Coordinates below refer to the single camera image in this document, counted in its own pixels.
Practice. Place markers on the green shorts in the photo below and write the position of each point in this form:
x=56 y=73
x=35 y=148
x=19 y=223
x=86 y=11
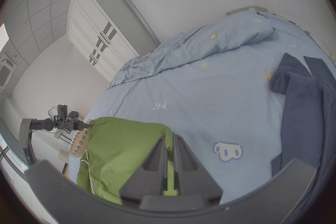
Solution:
x=118 y=152

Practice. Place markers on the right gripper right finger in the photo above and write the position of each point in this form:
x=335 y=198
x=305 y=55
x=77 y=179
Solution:
x=191 y=178

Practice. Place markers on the white cassette air conditioner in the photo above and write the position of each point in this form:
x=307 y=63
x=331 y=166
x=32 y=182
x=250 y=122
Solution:
x=6 y=73

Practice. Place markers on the round woven basket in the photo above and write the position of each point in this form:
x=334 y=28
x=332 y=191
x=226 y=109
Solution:
x=78 y=143

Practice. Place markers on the dark blue garment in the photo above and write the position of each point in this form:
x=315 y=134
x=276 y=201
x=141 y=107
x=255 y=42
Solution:
x=301 y=118

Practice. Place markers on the bed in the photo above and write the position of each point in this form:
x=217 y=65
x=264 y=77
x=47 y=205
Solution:
x=210 y=112

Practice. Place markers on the white wardrobe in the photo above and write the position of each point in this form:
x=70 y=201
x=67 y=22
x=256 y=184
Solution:
x=105 y=41

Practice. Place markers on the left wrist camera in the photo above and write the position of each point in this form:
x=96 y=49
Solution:
x=62 y=109

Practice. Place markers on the pale blue quilt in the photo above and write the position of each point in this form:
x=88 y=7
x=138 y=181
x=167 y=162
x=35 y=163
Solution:
x=196 y=49

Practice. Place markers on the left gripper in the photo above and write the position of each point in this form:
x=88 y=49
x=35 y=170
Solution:
x=76 y=124

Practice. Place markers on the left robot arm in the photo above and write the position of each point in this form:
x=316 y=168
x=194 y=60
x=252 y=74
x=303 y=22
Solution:
x=39 y=124

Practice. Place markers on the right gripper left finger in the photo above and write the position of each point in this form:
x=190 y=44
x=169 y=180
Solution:
x=149 y=178

